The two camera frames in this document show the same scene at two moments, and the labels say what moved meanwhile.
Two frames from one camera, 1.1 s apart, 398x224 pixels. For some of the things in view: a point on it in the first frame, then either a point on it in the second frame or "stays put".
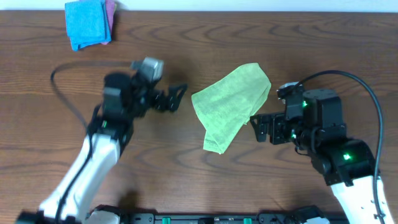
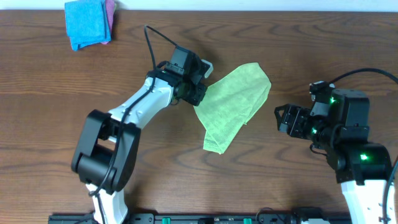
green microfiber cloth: (226, 107) stays put
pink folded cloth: (110, 6) stays put
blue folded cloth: (87, 23) stays put
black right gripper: (273, 128) to (296, 121)
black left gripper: (160, 99) to (195, 92)
